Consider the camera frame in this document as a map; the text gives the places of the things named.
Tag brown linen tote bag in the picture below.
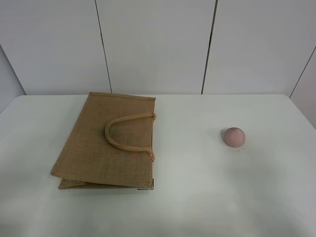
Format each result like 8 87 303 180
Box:
50 92 156 190

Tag pink peach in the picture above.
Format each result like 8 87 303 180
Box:
220 127 246 148

